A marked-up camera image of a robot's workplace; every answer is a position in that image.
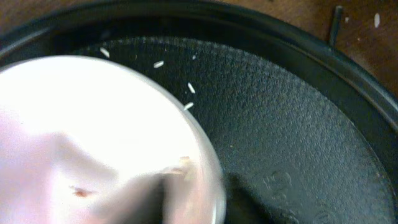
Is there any round black tray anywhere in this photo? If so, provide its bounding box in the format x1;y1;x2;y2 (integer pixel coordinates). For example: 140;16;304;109
1;1;397;223

